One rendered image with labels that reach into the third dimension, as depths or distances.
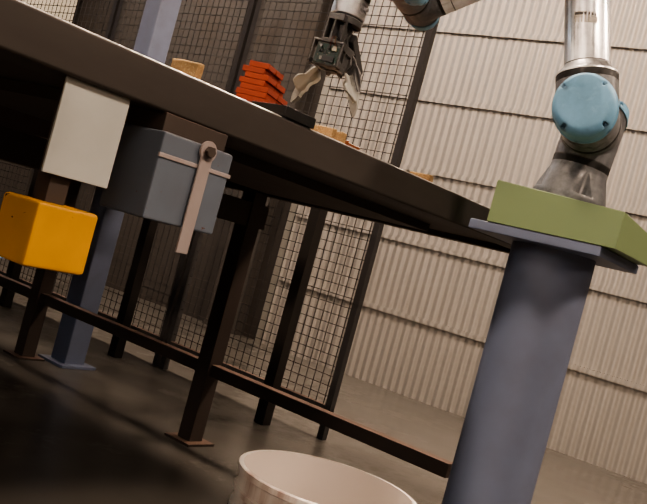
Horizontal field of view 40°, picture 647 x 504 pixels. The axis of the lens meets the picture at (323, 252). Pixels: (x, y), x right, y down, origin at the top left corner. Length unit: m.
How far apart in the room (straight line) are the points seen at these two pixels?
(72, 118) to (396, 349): 4.46
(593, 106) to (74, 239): 0.98
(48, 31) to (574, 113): 0.97
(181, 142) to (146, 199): 0.09
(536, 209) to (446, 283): 3.64
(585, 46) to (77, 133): 0.99
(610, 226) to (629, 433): 3.33
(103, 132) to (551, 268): 0.95
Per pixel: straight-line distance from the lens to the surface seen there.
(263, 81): 2.76
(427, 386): 5.36
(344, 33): 1.90
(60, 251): 1.13
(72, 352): 3.74
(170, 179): 1.21
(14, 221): 1.13
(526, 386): 1.77
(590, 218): 1.69
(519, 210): 1.74
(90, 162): 1.16
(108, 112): 1.17
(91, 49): 1.14
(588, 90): 1.70
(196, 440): 3.01
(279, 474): 1.60
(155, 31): 3.73
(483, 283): 5.25
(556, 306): 1.77
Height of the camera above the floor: 0.73
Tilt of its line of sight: level
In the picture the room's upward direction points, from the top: 15 degrees clockwise
